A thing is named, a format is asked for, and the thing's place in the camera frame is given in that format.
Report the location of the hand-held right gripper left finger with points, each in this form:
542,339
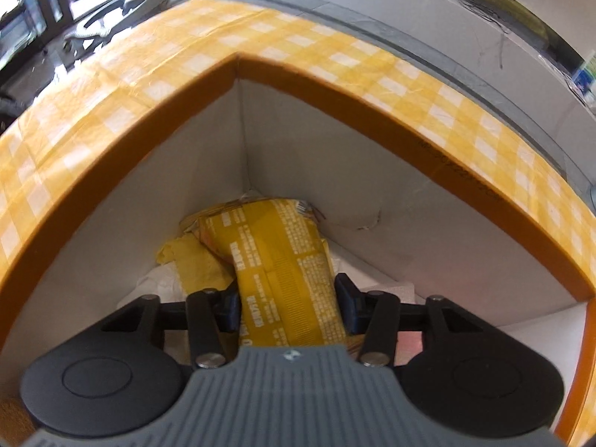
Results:
231,309

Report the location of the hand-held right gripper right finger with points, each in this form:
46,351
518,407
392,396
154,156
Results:
349,302

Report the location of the yellow snack packet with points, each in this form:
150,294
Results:
279,279

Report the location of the yellow cloth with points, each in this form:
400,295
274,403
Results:
195,265

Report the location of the orange-rimmed white box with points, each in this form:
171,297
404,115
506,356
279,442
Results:
372,172

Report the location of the pink knitted item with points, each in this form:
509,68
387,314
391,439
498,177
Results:
412,347

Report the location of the yellow checkered tablecloth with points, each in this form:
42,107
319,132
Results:
279,32

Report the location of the white marble television cabinet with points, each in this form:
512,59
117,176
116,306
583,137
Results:
419,23

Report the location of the pink swivel chair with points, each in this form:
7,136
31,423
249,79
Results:
116,9

